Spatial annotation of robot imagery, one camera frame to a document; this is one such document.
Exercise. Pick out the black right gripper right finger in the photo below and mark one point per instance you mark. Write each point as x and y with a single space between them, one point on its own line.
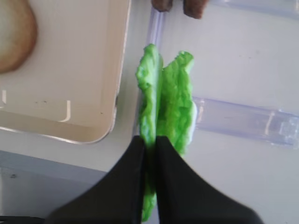
185 198

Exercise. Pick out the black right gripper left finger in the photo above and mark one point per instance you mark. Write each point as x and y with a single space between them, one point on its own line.
115 199

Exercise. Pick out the green lettuce leaf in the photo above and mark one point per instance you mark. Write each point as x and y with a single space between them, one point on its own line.
177 111
148 74

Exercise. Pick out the green lettuce leaf in holder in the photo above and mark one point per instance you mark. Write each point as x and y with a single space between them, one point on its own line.
177 111

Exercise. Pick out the brown meat patty inner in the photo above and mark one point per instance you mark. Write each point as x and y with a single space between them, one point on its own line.
162 5

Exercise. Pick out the bread slice on tray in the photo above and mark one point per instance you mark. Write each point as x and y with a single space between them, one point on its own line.
18 33

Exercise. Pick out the cream rectangular metal tray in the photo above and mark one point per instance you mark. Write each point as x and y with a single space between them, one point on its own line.
67 87

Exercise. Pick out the clear lettuce holder rail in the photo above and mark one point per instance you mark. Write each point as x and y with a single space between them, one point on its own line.
256 123

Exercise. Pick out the clear patty holder rail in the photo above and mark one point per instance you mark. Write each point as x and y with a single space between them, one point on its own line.
280 6

